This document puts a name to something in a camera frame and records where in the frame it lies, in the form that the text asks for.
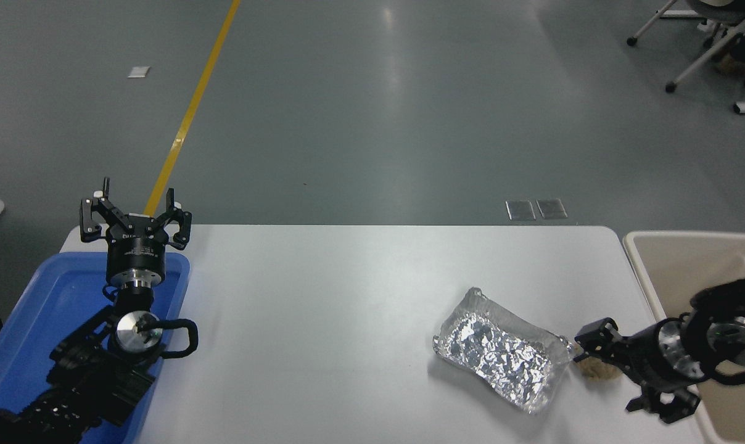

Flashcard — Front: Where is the silver foil tray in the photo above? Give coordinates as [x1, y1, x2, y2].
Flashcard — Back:
[433, 287, 577, 415]

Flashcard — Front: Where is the blue plastic tray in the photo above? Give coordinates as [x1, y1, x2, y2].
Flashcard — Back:
[0, 251, 191, 444]

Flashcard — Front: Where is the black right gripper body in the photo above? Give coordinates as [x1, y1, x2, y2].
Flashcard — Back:
[619, 325, 672, 389]

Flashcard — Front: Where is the white frame wheeled chair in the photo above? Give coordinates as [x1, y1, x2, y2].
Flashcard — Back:
[625, 0, 745, 94]

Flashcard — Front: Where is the large pale plastic bin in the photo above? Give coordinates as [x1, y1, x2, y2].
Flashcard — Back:
[622, 231, 745, 444]

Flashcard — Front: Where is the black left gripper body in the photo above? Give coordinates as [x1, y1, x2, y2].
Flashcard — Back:
[106, 214, 167, 281]

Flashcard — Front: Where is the crumpled tan paper ball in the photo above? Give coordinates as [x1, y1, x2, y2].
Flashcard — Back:
[577, 358, 625, 384]

